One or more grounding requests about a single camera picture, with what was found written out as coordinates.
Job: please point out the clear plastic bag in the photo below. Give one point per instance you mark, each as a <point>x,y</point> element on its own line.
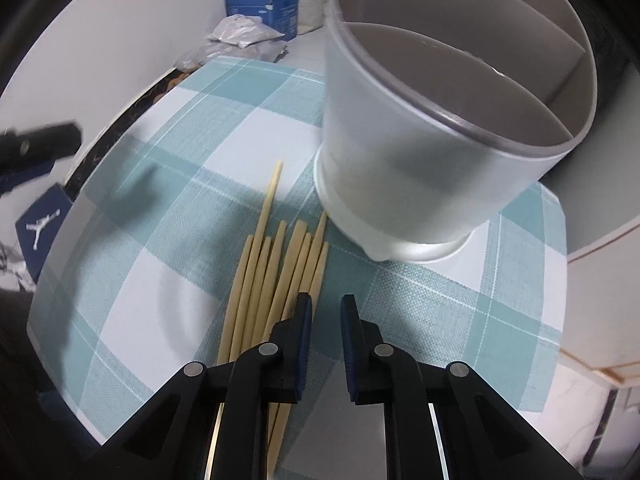
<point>235,54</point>

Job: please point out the teal checked tablecloth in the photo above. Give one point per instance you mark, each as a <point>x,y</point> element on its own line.
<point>175,240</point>

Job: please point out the white cabinet wooden trim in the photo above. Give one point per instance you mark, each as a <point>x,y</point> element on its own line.
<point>600,285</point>

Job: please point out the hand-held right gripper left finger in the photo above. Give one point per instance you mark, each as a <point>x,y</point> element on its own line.
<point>303,340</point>

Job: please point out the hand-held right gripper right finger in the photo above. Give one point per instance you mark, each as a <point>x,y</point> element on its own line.
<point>347,340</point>

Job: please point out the white plastic bag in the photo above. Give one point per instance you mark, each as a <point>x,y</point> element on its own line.
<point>245,32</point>

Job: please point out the brown cloth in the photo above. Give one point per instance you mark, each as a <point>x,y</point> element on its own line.
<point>172,82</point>

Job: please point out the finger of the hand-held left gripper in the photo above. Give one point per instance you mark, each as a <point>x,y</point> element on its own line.
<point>30,147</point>

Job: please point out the blue cardboard box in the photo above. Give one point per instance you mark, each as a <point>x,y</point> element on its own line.
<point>260,5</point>

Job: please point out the white divided utensil holder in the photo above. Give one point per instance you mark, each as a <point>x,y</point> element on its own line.
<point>400,160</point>

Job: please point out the pile of bamboo chopsticks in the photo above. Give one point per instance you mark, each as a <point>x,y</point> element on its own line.
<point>294,260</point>

